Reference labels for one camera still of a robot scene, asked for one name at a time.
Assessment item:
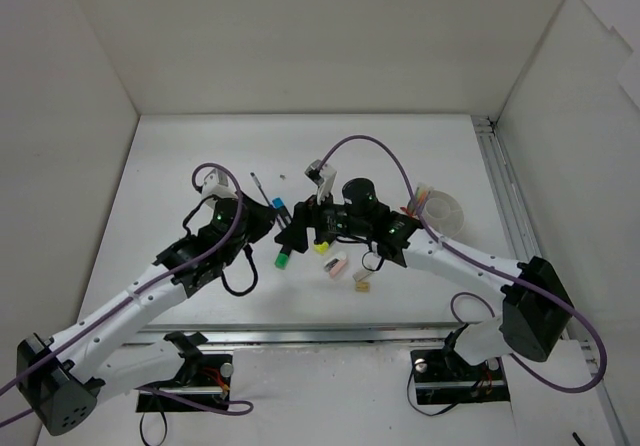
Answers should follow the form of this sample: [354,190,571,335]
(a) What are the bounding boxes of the blue pen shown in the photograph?
[250,171,275,209]

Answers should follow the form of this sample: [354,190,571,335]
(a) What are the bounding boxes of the white divided round container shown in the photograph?
[414,182,465,238]

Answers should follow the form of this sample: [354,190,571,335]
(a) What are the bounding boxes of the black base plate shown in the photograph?
[409,349,511,409]
[135,351,234,413]

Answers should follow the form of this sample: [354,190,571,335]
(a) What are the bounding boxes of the yellow cap black highlighter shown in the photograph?
[313,241,330,255]

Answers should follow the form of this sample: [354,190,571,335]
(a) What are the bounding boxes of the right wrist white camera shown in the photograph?
[305,159,337,205]

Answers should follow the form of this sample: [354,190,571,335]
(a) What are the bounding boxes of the purple cable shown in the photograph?
[319,135,607,393]
[0,163,255,427]

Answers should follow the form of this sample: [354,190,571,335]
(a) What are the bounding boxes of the grey eraser block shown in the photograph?
[353,269,372,282]

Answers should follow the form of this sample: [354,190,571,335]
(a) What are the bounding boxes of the pink pen tube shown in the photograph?
[407,188,429,214]

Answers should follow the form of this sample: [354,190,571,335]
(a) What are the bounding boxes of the pink white stapler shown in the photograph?
[323,251,347,272]

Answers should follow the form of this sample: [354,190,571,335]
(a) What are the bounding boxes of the blue cap black highlighter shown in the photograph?
[272,197,292,227]

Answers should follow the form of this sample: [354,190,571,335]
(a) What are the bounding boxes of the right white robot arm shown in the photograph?
[275,178,570,378]

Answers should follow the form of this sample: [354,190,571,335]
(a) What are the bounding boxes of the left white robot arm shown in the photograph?
[15,194,276,436]

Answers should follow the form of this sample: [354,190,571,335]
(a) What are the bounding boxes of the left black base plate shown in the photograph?
[135,351,234,413]

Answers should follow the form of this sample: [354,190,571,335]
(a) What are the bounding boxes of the wrist white camera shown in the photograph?
[305,159,337,205]
[201,168,237,201]

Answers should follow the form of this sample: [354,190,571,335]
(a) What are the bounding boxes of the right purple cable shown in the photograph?
[319,135,607,393]

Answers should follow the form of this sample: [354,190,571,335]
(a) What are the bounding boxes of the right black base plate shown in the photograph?
[409,349,511,409]

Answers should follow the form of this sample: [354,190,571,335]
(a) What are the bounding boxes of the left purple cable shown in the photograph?
[0,163,255,427]

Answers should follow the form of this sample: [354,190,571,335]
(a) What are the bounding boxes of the red pen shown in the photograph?
[400,205,416,217]

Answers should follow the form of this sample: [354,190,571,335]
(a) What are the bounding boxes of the green cap black highlighter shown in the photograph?
[274,251,290,270]

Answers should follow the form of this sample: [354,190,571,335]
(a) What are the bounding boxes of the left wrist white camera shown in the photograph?
[201,168,237,201]

